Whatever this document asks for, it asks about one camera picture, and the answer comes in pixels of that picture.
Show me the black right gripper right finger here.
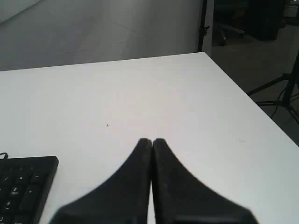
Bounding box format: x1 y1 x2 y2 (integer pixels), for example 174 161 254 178
152 139 257 224

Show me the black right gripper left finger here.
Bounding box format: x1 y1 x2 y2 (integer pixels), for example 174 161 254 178
50 138 152 224

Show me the black acer keyboard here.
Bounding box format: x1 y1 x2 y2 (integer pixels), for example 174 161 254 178
0 153 59 224

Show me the black tripod stand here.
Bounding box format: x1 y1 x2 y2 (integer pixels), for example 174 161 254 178
246 53 299 124

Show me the black vertical pole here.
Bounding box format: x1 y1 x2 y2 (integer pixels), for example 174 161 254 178
197 0 210 52

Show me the black office chair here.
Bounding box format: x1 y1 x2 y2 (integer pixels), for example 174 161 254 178
213 0 249 46

